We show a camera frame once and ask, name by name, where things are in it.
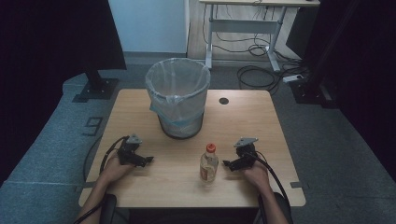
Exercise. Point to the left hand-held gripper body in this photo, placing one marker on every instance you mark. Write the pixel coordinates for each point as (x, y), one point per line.
(129, 151)

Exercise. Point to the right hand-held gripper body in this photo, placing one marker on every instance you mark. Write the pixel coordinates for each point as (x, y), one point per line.
(246, 152)

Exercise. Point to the clear bottle with orange cap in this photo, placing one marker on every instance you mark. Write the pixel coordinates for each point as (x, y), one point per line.
(209, 166)

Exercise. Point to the person's right hand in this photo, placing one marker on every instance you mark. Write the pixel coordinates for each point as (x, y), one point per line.
(257, 176)

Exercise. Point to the person's left hand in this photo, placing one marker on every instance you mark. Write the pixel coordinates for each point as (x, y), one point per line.
(115, 170)

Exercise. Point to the black mesh trash can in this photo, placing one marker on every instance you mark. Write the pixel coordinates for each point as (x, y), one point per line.
(180, 130)

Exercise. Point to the grey tape strip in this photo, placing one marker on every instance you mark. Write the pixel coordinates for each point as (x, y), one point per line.
(87, 186)
(299, 184)

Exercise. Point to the black round table grommet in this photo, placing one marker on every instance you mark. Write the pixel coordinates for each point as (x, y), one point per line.
(223, 100)

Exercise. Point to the clear plastic trash bag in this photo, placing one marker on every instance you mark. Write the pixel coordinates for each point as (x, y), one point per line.
(177, 90)

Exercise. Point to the black stand base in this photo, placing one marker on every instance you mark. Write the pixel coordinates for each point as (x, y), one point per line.
(308, 91)

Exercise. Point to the white power strip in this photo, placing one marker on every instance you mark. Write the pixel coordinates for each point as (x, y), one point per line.
(292, 78)

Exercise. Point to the black curtain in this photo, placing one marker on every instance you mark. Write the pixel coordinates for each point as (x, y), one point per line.
(37, 77)
(358, 62)

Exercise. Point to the black stand with base plate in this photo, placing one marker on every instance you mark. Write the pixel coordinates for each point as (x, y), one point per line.
(97, 84)

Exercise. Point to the white frame desk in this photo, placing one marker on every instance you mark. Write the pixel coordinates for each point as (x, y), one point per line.
(243, 26)

